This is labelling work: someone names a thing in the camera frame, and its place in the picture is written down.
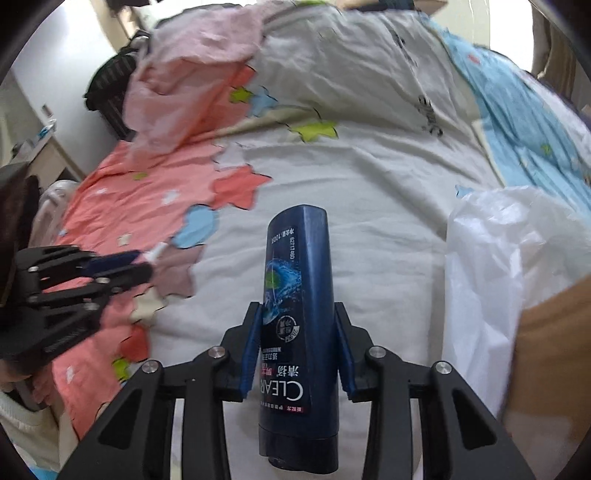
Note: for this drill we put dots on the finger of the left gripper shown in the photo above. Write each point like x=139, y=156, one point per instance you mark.
x=111, y=261
x=124, y=278

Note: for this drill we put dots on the dark patterned pillow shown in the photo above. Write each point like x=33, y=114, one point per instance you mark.
x=429, y=7

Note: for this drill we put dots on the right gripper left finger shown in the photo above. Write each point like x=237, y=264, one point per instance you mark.
x=132, y=438

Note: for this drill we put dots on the cartoon star bed sheet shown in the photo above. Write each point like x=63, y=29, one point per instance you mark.
x=382, y=119

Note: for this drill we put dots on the white side cabinet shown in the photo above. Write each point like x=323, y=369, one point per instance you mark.
x=44, y=158

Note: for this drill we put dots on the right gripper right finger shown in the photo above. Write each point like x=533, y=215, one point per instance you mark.
x=461, y=438

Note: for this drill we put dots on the beige curtain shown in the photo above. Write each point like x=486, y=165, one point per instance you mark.
x=554, y=62

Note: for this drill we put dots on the brown cardboard box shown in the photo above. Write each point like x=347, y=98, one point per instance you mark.
x=547, y=408

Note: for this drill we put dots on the pink crumpled sheet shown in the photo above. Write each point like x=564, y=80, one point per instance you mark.
x=179, y=89

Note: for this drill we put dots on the clear plastic bag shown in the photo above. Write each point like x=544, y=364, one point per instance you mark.
x=53, y=203

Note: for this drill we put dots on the dark blue shampoo bottle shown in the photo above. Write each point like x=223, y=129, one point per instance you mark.
x=298, y=379

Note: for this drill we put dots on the black striped bag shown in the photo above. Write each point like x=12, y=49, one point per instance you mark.
x=106, y=91

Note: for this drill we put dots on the pink cream tube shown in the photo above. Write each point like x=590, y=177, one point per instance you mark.
x=154, y=253

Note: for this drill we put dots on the white plastic bag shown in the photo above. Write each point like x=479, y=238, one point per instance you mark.
x=507, y=250

